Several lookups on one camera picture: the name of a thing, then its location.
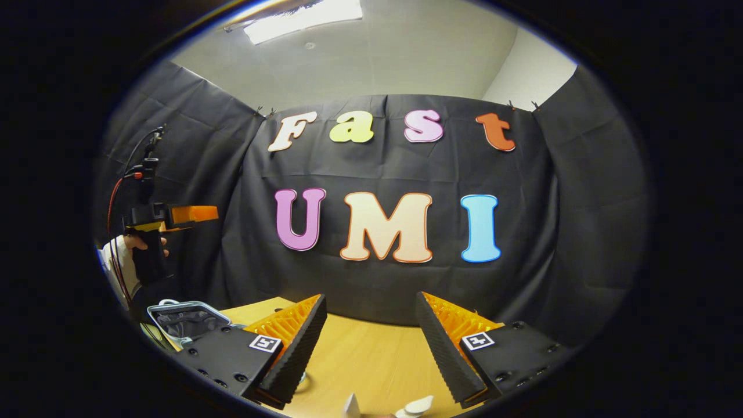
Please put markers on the black backdrop cloth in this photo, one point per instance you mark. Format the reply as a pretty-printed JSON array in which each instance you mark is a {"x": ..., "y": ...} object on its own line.
[{"x": 377, "y": 284}]

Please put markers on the slim white capped skin care tube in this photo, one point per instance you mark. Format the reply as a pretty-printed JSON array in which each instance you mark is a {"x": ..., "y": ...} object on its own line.
[{"x": 418, "y": 405}]

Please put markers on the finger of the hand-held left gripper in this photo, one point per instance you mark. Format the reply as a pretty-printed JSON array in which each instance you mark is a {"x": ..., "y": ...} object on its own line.
[{"x": 194, "y": 215}]

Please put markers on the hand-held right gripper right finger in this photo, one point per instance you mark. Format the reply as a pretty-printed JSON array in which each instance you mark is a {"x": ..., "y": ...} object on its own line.
[{"x": 444, "y": 348}]

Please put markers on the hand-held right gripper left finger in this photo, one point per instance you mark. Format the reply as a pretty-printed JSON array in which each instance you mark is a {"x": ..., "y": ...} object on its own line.
[{"x": 302, "y": 342}]

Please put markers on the light blue suitcase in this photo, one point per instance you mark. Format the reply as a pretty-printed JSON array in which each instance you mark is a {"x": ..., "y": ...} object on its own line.
[{"x": 186, "y": 322}]

